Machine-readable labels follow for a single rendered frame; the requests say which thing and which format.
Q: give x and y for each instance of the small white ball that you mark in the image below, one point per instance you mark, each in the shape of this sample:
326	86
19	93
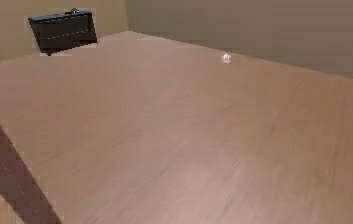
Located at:
227	58

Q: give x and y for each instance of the small dark object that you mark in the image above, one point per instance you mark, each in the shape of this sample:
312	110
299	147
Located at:
74	11

